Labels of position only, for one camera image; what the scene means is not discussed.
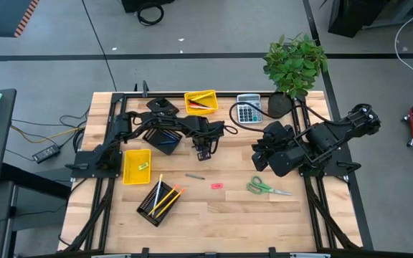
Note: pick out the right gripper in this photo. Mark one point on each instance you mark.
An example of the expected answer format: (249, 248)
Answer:
(278, 134)

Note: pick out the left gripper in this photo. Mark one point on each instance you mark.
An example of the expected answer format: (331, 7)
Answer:
(206, 132)

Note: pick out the grey pen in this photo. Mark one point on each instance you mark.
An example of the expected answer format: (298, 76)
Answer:
(195, 176)

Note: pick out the green and tan pen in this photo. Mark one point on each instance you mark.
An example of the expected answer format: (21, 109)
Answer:
(203, 107)

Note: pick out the red pen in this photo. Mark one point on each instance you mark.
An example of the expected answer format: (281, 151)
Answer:
(196, 103)

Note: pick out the yellow pencil with eraser cap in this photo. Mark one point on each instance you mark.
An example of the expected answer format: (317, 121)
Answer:
(170, 203)
(164, 200)

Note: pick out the white pencil with yellow cap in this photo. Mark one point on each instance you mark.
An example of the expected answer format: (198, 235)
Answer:
(157, 193)

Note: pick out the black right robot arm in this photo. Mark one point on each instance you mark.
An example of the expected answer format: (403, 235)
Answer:
(335, 132)

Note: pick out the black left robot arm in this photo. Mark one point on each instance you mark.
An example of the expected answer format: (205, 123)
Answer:
(163, 123)

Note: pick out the pink eraser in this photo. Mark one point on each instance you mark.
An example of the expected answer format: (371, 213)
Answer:
(217, 186)

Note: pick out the grey desk calculator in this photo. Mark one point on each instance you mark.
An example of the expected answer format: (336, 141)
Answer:
(249, 113)

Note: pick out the black plastic bin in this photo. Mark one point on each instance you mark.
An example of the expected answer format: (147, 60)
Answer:
(145, 210)
(152, 139)

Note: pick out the yellow plastic bin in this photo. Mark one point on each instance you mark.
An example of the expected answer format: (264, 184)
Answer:
(135, 173)
(189, 96)

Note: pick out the yellow-green eraser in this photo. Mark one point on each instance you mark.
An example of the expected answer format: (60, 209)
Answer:
(143, 166)

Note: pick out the black tape dispenser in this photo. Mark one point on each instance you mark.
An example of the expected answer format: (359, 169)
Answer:
(161, 104)

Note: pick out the potted green plant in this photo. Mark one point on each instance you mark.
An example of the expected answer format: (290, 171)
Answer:
(294, 64)

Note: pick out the black power adapter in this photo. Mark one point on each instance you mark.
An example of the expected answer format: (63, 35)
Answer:
(46, 153)

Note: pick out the black cabinet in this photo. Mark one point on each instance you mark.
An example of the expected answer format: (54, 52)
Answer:
(350, 18)

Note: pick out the black equipment case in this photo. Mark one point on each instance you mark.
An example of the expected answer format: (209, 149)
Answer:
(131, 4)

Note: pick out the black mat with orange edge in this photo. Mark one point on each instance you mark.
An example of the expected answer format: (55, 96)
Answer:
(2, 18)

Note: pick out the black table frame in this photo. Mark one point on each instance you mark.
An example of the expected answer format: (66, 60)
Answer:
(84, 166)

